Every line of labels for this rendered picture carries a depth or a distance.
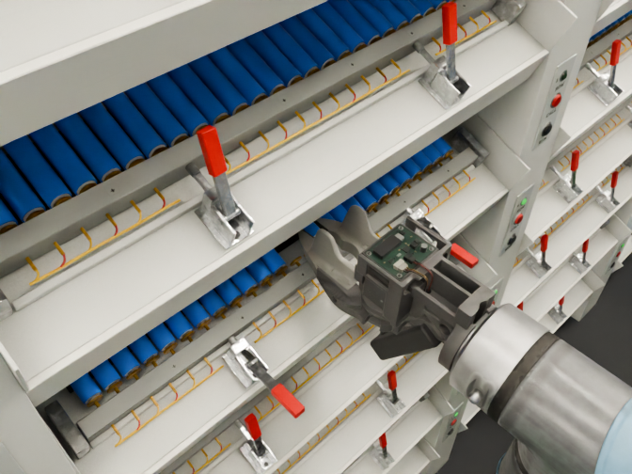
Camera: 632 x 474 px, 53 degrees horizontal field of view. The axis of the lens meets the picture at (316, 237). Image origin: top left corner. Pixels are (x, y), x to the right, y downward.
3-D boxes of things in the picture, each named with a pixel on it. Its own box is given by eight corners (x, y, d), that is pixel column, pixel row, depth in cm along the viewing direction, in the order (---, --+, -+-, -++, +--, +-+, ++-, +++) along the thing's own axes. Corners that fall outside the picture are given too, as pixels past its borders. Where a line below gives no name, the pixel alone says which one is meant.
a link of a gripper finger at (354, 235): (337, 176, 66) (401, 226, 62) (334, 215, 71) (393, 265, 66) (313, 189, 65) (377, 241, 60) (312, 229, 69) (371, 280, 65)
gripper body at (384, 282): (404, 210, 61) (512, 281, 55) (394, 267, 67) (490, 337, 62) (350, 252, 57) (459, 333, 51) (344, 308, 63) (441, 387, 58)
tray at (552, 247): (635, 190, 150) (679, 157, 138) (480, 337, 121) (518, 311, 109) (573, 129, 154) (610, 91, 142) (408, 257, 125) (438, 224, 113)
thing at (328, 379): (467, 297, 102) (513, 261, 90) (145, 584, 73) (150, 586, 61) (384, 204, 106) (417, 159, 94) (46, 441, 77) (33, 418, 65)
